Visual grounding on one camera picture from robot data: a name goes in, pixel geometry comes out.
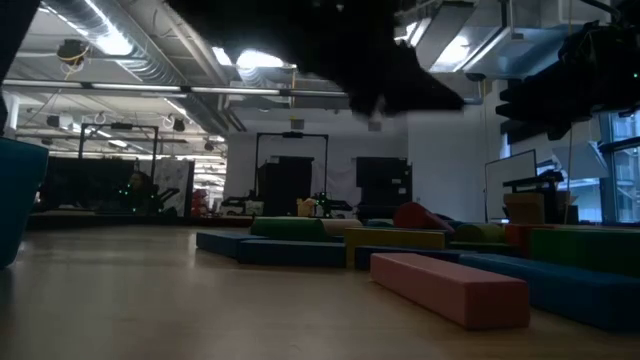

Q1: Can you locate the small pale box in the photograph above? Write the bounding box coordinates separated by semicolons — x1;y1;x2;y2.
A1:
296;197;318;218

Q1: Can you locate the grey ceiling pipe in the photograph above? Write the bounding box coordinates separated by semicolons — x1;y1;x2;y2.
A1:
0;78;484;106

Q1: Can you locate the black desk stand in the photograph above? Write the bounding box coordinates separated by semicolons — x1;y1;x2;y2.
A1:
502;169;581;225

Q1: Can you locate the white angled panel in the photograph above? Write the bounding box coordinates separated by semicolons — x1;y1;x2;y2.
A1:
551;140;612;182

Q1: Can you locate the dark blue plank block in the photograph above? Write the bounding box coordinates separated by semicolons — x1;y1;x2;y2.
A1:
354;244;476;272

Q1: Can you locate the light green cylinder block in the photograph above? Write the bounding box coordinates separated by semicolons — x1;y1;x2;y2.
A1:
453;223;507;245

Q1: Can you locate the red object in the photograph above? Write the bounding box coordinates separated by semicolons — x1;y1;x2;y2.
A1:
191;188;212;218

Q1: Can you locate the black table frame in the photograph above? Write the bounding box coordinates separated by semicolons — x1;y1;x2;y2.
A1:
27;212;254;230

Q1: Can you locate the pink plank block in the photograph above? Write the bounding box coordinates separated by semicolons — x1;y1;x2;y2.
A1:
370;252;532;332

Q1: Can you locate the silver spiral air duct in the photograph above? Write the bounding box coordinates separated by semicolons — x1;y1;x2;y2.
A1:
42;0;236;134

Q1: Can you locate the green arch block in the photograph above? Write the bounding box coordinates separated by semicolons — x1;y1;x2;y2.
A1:
528;227;640;279

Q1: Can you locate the yellow hanging cord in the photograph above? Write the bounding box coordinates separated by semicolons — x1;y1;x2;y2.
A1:
563;127;576;225

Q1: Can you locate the red short block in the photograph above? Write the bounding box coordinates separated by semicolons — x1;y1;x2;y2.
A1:
503;223;532;257

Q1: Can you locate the ceiling cord reel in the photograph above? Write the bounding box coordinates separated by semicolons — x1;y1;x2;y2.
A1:
55;38;92;69

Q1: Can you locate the whiteboard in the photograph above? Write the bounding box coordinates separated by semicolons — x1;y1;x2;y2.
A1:
483;148;539;222

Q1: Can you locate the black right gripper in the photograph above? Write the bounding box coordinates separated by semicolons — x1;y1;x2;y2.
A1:
557;19;640;119

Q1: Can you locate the white box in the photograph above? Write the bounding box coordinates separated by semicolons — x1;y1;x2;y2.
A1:
219;196;266;218

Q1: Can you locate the natural wood cylinder block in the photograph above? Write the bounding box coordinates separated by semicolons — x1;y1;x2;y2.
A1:
319;218;364;238

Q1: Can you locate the teal plank block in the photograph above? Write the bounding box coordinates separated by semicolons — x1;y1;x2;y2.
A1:
237;238;348;268

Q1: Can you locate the silver rectangular air duct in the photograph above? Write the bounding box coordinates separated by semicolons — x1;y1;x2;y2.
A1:
394;0;614;81

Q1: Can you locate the red cylinder block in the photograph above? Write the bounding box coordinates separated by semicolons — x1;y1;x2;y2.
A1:
392;201;457;235

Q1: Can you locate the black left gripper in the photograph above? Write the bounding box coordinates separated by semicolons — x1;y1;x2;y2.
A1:
167;0;466;117

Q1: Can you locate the ceiling light panel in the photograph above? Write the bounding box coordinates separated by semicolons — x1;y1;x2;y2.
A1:
212;46;297;70

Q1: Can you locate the yellow plank block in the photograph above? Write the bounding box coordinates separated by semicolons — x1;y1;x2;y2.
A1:
344;227;447;267

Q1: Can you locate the white patterned cloth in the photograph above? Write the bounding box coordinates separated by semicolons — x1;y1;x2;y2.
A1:
152;158;195;217

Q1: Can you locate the teal plastic tray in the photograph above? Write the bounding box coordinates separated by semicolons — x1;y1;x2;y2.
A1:
0;137;50;269

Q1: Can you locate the black curtain board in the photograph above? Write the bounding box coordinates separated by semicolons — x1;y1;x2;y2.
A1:
40;156;137;212

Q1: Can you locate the green plank block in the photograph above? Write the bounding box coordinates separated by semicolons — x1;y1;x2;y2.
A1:
448;241;521;253

